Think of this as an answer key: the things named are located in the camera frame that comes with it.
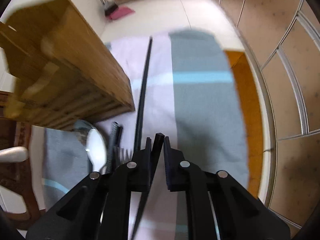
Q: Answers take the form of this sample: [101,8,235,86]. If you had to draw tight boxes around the large steel ladle spoon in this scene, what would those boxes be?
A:
[73,119,96,146]

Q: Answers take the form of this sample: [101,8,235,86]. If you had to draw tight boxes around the orange wooden table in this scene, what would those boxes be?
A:
[225,50,264,198]

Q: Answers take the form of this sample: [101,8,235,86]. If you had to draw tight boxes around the steel fork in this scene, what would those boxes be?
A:
[114,146,133,166]

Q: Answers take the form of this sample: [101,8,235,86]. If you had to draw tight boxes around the white ceramic spoon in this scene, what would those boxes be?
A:
[86,129,107,174]

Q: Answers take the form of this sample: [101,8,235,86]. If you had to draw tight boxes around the carved dark wooden chair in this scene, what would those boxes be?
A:
[0,89,46,230]

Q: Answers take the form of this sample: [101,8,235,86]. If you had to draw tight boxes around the bamboo utensil holder box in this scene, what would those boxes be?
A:
[1,0,135,131]

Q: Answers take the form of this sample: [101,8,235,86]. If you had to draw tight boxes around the kitchen counter with cabinets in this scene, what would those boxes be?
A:
[114,0,319,233]

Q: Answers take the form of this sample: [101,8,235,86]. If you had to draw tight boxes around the broom with pink dustpan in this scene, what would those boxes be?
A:
[100,0,135,21]

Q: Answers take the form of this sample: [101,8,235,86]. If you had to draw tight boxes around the grey lilac striped cloth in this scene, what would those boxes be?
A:
[42,30,249,239]

